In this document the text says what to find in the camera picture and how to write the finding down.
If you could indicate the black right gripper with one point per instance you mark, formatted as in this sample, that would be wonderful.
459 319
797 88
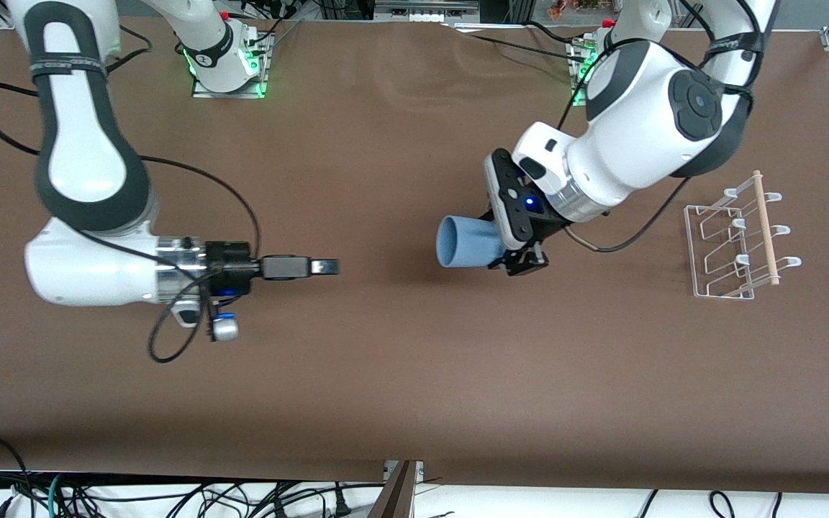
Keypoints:
229 268

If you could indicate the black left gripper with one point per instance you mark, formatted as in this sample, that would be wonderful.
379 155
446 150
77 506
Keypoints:
548 229

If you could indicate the light blue plastic cup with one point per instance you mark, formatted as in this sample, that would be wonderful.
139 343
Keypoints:
468 241

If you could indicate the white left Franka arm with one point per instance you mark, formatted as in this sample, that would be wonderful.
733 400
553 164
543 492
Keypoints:
637 144

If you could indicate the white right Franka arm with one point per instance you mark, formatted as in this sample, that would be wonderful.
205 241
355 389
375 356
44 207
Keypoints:
83 144

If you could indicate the brown table cover sheet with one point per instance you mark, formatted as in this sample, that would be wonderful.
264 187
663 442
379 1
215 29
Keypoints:
414 374

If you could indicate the red orange clutter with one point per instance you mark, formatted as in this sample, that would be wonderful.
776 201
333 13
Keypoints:
573 8

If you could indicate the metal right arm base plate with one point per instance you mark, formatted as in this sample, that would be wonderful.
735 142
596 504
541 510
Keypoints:
229 93

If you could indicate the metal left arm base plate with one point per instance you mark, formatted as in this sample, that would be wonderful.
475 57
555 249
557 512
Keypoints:
574 72

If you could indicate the silver metal bracket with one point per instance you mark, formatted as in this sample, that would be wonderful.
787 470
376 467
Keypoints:
418 471

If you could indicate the brown wooden post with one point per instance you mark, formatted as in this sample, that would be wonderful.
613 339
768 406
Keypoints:
394 496

